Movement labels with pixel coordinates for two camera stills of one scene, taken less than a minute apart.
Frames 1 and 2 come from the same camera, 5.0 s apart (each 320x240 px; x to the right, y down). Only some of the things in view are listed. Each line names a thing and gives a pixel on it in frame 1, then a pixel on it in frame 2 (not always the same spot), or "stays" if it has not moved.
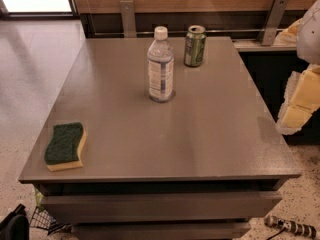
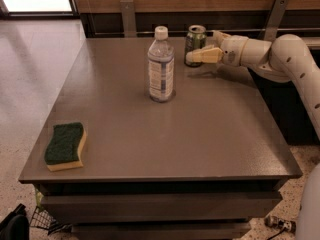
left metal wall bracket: [128, 17] stays
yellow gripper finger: [289, 35] → [218, 37]
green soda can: [195, 46] stays
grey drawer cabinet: [198, 167] stays
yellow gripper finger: [301, 100] → [208, 54]
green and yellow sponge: [64, 146] stays
